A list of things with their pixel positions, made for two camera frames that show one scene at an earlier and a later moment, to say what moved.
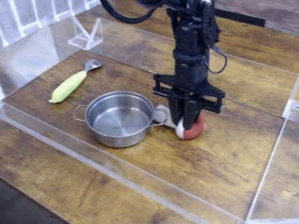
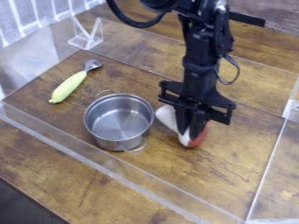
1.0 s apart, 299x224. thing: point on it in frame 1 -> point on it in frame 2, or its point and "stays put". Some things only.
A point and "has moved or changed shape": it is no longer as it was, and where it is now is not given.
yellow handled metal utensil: x=92 y=65 stays put
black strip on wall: x=239 y=17 stays put
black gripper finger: x=191 y=109 -> x=198 y=123
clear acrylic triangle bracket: x=84 y=39 stays put
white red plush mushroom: x=190 y=133 has moved or changed shape
